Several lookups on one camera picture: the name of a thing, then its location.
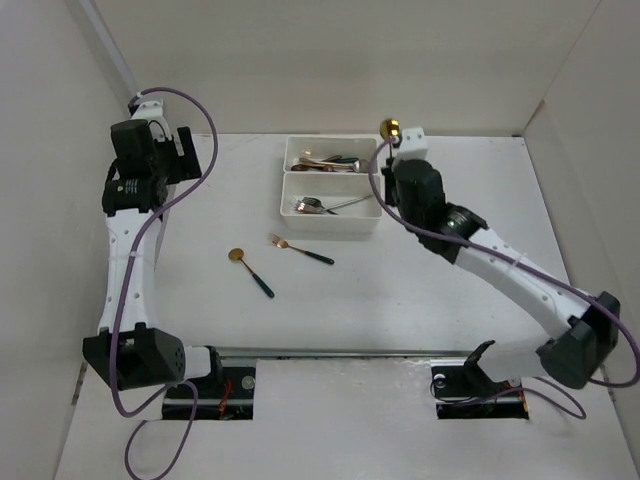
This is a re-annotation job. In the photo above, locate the gold round spoon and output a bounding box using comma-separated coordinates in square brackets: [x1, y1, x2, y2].
[379, 118, 401, 145]

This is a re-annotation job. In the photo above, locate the silver fork shiny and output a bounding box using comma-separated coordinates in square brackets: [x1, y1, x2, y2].
[289, 197, 336, 215]

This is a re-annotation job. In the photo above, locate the silver fork matte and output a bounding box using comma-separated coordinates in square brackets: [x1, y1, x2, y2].
[322, 195, 371, 212]

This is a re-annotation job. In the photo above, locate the gold spoon green handle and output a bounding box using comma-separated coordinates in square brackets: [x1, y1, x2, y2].
[228, 247, 275, 299]

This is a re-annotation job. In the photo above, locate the copper round spoon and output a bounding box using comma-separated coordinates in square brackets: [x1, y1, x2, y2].
[290, 155, 342, 172]

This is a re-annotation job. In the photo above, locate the gold fork green handle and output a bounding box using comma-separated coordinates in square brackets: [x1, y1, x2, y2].
[269, 234, 335, 266]

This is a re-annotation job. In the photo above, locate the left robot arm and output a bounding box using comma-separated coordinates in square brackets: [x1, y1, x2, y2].
[82, 117, 224, 397]

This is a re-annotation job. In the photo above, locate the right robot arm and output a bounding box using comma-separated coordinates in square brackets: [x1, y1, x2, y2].
[382, 158, 620, 394]

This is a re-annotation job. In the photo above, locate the white near container tray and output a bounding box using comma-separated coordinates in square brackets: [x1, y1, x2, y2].
[279, 172, 382, 238]

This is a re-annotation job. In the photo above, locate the silver round spoon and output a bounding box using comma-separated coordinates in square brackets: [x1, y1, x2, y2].
[322, 159, 369, 173]

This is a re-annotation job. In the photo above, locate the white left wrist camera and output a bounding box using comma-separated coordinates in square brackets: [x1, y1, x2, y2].
[127, 99, 174, 142]

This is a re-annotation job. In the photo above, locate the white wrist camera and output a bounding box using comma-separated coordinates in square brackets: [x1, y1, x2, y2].
[395, 127, 429, 161]
[127, 99, 174, 142]

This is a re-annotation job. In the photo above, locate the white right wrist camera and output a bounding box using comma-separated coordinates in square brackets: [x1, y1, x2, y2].
[395, 127, 429, 161]

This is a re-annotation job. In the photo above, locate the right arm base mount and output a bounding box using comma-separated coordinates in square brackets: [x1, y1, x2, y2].
[429, 340, 529, 420]

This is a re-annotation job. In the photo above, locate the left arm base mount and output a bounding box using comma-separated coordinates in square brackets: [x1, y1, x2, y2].
[161, 357, 256, 421]

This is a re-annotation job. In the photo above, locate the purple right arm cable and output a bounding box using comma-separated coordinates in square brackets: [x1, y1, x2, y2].
[367, 138, 640, 420]

